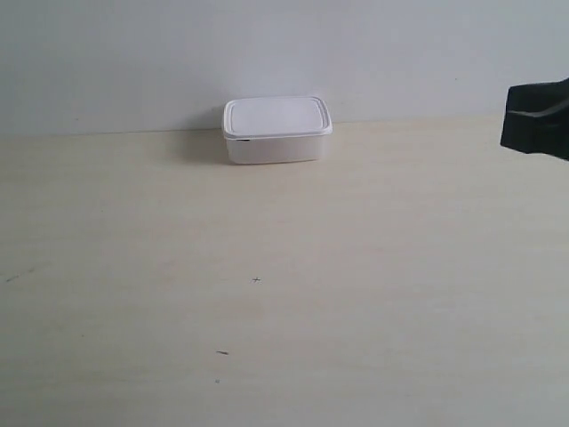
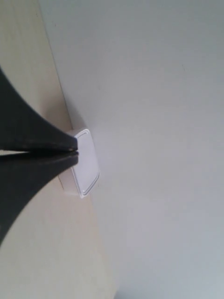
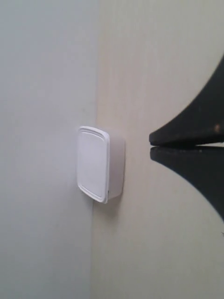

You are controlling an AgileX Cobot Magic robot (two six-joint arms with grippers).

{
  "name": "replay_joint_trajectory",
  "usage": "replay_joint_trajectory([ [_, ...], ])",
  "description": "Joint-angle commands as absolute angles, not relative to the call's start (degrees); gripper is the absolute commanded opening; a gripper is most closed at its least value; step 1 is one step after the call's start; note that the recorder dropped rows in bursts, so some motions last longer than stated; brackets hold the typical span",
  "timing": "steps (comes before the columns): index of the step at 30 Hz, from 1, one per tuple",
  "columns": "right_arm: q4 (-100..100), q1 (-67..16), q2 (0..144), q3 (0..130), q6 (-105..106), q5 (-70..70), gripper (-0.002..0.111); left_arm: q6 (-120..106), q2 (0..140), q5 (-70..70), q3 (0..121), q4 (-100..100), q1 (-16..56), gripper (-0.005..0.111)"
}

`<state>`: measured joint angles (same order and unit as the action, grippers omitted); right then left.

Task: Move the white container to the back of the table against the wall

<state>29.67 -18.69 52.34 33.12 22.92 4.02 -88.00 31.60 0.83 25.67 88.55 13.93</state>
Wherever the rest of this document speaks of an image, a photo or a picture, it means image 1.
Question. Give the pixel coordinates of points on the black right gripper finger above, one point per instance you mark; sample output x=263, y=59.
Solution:
x=536, y=119

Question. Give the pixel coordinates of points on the white lidded plastic container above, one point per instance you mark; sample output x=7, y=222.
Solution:
x=274, y=130

